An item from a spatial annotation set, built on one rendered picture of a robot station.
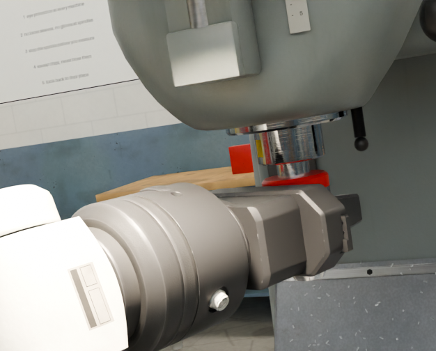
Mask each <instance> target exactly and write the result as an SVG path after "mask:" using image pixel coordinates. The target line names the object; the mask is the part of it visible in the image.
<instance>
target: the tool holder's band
mask: <svg viewBox="0 0 436 351"><path fill-rule="evenodd" d="M310 171H311V172H310V173H309V174H306V175H301V176H297V177H292V178H280V177H278V175H274V176H271V177H268V178H266V179H264V181H262V187H266V186H281V185H308V184H321V185H324V186H325V187H327V186H329V175H328V172H326V171H324V170H310Z"/></svg>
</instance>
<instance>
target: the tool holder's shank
mask: <svg viewBox="0 0 436 351"><path fill-rule="evenodd" d="M310 172H311V171H310V166H309V160H306V161H303V162H295V163H289V164H279V165H277V174H278V177H280V178H292V177H297V176H304V175H306V174H309V173H310Z"/></svg>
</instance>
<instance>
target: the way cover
mask: <svg viewBox="0 0 436 351"><path fill-rule="evenodd" d="M392 263H393V265H392V267H390V265H391V264H392ZM410 265H413V267H411V266H410ZM409 268H410V270H409ZM401 272H402V274H403V275H401ZM435 273H436V258H422V259H410V260H388V261H378V262H366V263H361V264H360V263H344V264H336V265H335V266H334V267H333V268H331V269H329V270H327V271H326V273H325V275H324V277H322V278H320V279H316V280H312V281H296V280H294V278H293V277H291V278H289V279H288V280H287V279H286V280H285V281H282V282H280V283H277V284H275V287H274V351H309V350H310V351H356V349H357V347H359V349H358V351H366V349H367V351H436V275H435ZM423 281H427V283H426V282H423ZM290 285H292V286H291V287H290ZM313 285H315V286H314V288H315V289H313ZM320 286H321V287H320ZM348 286H350V287H349V288H348ZM319 287H320V289H319ZM420 291H421V292H423V293H421V292H420ZM306 293H308V294H307V295H306V296H304V295H305V294H306ZM326 293H327V294H328V295H330V296H327V295H326ZM318 297H321V299H318ZM354 297H355V298H354ZM353 298H354V299H353ZM334 300H336V301H334ZM378 302H380V303H378ZM338 303H340V307H338ZM377 303H378V306H376V305H375V304H377ZM298 307H299V311H298ZM290 308H292V310H291V309H290ZM365 309H366V310H367V312H368V313H367V312H366V310H365ZM403 310H404V312H403ZM311 314H312V316H311ZM430 317H432V318H434V320H433V319H431V318H430ZM392 318H393V320H392ZM404 319H405V321H403V320H404ZM318 320H320V321H321V322H318ZM418 322H419V324H418ZM292 325H294V327H295V328H293V326H292ZM327 330H328V332H327ZM356 333H357V334H356ZM319 334H322V335H321V336H318V335H319ZM355 334H356V335H355ZM339 336H341V337H342V339H341V338H340V337H339ZM380 336H381V337H382V338H383V339H382V338H380ZM363 338H366V339H363ZM397 338H398V340H396V339H397ZM292 339H293V340H292ZM290 340H292V341H291V342H290ZM315 340H316V343H315ZM327 341H329V342H328V344H330V345H328V344H326V342H327ZM310 344H311V345H310ZM317 344H320V345H317ZM309 345H310V346H309Z"/></svg>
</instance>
